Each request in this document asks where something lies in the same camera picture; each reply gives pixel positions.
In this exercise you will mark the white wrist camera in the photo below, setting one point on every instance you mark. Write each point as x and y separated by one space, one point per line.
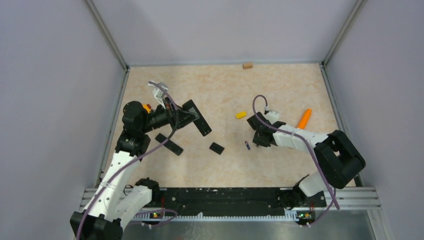
271 115
158 92

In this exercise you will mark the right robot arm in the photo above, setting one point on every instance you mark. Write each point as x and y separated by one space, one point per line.
338 160

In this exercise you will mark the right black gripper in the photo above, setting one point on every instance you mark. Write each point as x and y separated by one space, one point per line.
257 140

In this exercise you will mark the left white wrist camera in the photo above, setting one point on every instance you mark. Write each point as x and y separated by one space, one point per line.
158 92

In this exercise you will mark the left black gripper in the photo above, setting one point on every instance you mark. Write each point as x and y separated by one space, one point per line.
178 117

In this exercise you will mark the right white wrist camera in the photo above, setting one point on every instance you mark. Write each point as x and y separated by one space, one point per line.
271 115

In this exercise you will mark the orange red small block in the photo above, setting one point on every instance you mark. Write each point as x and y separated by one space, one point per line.
147 107

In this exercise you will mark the brown wooden block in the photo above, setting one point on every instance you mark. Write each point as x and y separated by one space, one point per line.
247 65

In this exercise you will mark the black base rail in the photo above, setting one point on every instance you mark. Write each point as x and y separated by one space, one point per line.
224 202

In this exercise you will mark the yellow block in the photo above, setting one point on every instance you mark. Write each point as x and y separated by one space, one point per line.
241 115

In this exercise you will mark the black remote control with buttons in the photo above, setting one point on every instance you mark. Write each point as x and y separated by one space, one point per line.
200 122

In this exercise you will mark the purple blue battery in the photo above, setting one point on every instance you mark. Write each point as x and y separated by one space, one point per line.
247 145

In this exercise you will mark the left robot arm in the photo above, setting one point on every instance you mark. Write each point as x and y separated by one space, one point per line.
106 215

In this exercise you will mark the black battery cover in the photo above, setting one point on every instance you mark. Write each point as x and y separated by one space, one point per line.
216 148

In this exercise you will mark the orange toy microphone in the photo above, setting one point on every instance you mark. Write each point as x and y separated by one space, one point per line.
304 119

